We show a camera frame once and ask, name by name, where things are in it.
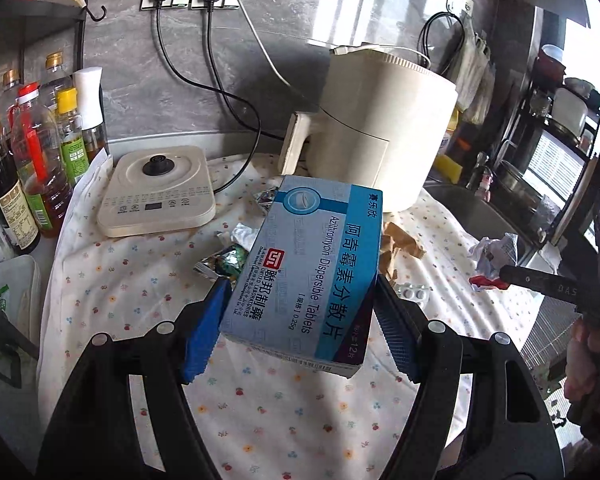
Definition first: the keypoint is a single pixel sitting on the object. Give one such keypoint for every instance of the black metal hook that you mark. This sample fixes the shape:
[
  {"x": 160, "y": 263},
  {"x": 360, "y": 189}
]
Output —
[{"x": 96, "y": 17}]

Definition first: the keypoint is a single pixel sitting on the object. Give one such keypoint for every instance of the red cap oil bottle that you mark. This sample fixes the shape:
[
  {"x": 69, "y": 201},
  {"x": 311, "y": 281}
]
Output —
[{"x": 40, "y": 170}]

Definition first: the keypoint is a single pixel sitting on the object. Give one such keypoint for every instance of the white top oil dispenser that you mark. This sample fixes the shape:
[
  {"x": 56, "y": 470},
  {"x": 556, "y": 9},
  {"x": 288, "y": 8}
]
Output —
[{"x": 87, "y": 90}]

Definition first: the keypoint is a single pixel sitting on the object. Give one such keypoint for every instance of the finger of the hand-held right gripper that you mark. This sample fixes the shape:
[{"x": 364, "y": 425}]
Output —
[{"x": 530, "y": 279}]

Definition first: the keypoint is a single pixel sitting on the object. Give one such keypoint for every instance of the gold cap clear bottle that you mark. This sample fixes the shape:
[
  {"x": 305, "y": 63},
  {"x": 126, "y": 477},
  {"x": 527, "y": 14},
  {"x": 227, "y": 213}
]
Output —
[{"x": 55, "y": 75}]

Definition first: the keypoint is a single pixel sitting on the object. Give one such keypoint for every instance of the blue medicine box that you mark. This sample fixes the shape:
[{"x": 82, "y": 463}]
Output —
[{"x": 300, "y": 260}]

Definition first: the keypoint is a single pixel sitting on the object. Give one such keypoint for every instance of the hanging plastic bags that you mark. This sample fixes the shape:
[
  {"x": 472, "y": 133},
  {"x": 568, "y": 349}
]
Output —
[{"x": 475, "y": 65}]

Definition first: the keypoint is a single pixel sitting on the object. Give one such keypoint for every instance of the floral tablecloth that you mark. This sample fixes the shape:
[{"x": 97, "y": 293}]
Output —
[{"x": 130, "y": 280}]

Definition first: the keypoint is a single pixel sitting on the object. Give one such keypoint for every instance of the black dish rack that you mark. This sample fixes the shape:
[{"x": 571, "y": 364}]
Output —
[{"x": 525, "y": 105}]

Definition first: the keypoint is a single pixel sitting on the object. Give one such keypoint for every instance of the cream kettle base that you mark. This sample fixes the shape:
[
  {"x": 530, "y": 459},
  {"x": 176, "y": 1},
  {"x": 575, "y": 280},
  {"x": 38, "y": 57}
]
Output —
[{"x": 155, "y": 195}]

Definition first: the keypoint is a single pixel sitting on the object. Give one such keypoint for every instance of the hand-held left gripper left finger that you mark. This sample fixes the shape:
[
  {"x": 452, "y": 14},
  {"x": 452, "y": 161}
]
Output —
[{"x": 205, "y": 330}]

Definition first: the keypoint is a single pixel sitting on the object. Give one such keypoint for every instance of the white plastic container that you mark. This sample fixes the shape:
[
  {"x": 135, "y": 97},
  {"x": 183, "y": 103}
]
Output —
[{"x": 10, "y": 295}]

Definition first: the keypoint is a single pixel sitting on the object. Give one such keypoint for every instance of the small pink white bottle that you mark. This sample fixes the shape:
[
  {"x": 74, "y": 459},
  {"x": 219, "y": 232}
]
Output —
[{"x": 486, "y": 182}]

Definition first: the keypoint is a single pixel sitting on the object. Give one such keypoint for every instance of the white pill blister pack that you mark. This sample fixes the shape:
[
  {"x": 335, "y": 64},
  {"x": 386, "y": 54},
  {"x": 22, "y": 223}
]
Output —
[{"x": 414, "y": 291}]

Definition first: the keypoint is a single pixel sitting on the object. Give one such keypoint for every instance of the person's right hand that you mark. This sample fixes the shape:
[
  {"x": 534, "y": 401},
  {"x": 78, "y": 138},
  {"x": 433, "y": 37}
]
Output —
[{"x": 585, "y": 365}]

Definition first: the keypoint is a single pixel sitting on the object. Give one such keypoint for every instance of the silver foil wrapper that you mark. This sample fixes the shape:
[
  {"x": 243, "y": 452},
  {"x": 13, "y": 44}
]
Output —
[{"x": 265, "y": 199}]

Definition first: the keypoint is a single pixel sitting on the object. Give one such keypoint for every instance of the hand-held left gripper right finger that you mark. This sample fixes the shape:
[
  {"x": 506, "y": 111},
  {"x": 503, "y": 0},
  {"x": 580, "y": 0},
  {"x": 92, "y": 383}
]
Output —
[{"x": 392, "y": 327}]

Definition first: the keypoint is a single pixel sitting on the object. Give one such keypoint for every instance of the yellow sponge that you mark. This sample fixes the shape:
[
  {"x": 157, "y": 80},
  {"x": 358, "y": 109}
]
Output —
[{"x": 445, "y": 167}]

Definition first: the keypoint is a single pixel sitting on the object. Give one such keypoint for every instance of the yellow cap green label bottle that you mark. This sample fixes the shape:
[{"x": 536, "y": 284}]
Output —
[{"x": 72, "y": 150}]

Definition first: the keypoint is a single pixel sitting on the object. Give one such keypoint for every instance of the white red wrapper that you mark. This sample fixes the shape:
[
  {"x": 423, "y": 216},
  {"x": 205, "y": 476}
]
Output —
[{"x": 490, "y": 255}]

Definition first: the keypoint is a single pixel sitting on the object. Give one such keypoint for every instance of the torn brown paper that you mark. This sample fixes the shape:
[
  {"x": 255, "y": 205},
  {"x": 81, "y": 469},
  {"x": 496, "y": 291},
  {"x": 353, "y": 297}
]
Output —
[{"x": 400, "y": 245}]

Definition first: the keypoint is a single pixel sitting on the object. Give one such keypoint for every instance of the steel sink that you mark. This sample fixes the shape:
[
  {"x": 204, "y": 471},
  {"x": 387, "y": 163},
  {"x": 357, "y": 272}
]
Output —
[{"x": 460, "y": 210}]

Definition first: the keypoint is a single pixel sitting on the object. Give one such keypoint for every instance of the cream air fryer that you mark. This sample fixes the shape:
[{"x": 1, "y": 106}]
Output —
[{"x": 380, "y": 125}]

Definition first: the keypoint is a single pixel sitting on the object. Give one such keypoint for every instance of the dark soy sauce bottle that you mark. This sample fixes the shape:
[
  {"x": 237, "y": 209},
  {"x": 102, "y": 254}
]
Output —
[{"x": 5, "y": 185}]

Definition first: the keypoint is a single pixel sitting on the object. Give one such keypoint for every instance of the green foil wrapper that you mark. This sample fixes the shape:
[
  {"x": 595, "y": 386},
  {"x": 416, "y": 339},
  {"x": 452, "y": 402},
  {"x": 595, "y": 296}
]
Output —
[{"x": 227, "y": 260}]

